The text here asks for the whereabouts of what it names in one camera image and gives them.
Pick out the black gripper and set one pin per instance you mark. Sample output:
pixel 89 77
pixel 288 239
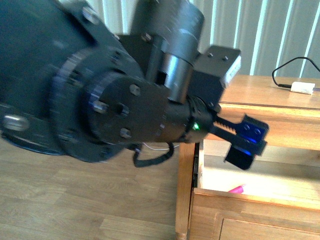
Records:
pixel 191 122

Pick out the pink marker with white caps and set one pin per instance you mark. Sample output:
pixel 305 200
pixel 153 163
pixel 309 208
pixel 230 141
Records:
pixel 238 190

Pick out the wooden drawer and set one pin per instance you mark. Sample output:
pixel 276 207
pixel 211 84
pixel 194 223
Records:
pixel 281 200

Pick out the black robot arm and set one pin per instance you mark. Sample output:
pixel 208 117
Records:
pixel 68 86

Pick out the wooden nightstand cabinet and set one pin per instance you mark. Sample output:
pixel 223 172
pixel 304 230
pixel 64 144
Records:
pixel 293 119

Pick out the white power adapter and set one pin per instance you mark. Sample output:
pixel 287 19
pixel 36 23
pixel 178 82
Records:
pixel 302 87

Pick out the grey pleated curtain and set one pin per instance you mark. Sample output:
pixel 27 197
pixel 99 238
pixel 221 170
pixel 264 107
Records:
pixel 273 35

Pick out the black drawer slide rail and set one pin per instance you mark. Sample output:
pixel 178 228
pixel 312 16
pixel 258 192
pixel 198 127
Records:
pixel 195 171

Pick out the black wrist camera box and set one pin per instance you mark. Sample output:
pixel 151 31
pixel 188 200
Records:
pixel 213 72

